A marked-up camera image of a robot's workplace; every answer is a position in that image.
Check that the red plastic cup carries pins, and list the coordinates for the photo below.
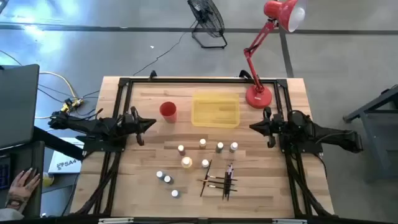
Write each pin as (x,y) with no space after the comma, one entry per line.
(168,110)

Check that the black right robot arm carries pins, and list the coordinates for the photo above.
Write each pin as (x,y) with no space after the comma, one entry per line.
(326,133)

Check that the grey metal bench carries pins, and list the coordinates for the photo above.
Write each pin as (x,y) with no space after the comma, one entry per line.
(376,124)

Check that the red desk lamp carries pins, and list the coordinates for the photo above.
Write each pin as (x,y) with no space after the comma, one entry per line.
(258,96)

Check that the translucent yellow plastic tray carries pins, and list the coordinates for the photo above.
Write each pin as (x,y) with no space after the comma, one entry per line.
(215,110)

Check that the black table clamp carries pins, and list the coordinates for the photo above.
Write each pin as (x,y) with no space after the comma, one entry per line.
(245,74)
(152,74)

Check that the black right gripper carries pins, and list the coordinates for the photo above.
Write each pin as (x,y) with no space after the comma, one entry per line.
(273,127)

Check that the small navy paint bottle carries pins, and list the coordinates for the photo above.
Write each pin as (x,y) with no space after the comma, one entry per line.
(168,179)

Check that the round black-tipped silver ferrule paintbrush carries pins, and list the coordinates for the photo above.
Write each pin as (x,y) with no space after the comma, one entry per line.
(219,187)

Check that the person's forearm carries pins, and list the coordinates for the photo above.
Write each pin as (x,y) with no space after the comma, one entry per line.
(14,202)

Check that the small light blue paint bottle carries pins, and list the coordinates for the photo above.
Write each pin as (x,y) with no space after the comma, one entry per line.
(160,174)

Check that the large yellow paint bottle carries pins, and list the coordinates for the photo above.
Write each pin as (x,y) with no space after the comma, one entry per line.
(186,162)

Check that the small teal paint bottle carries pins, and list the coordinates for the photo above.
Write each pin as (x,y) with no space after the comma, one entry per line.
(175,193)

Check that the small red paint bottle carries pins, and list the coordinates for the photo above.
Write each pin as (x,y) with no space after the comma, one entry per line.
(181,149)

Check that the white cardboard box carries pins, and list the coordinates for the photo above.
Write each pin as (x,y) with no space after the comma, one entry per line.
(66,160)

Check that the black keyboard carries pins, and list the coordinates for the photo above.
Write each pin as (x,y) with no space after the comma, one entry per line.
(3,172)

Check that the small dark paint bottle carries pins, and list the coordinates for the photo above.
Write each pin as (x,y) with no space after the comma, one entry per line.
(233,147)

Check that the gold ferrule paintbrush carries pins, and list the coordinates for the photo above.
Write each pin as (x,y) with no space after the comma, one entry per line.
(217,182)

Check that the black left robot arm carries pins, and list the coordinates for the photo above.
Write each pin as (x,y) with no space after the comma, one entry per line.
(93,126)

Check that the silver ferrule black paintbrush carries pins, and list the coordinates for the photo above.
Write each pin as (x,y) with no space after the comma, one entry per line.
(219,178)

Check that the small yellow round container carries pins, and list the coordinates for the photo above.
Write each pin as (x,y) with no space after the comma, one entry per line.
(48,180)

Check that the black desk beam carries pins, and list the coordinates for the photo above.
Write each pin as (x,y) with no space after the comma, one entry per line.
(59,144)

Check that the small yellow paint bottle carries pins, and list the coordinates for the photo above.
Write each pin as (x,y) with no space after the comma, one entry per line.
(202,143)

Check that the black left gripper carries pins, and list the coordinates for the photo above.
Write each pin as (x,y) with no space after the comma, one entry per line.
(132,124)

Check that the person's hand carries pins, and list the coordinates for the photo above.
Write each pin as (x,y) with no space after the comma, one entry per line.
(25,185)

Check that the black floor fan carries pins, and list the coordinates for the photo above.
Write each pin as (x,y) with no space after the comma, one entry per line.
(206,17)

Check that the silver metal bracket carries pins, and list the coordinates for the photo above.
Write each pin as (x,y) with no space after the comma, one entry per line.
(115,220)
(289,221)

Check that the small white paint bottle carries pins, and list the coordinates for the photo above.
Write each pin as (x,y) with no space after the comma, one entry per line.
(205,163)

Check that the black desk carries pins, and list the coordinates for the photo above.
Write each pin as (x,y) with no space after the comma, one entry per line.
(31,155)

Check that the small green paint bottle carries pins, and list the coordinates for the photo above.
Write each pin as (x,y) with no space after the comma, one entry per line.
(219,147)

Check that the grey computer monitor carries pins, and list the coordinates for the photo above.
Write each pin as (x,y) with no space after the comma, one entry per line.
(18,105)

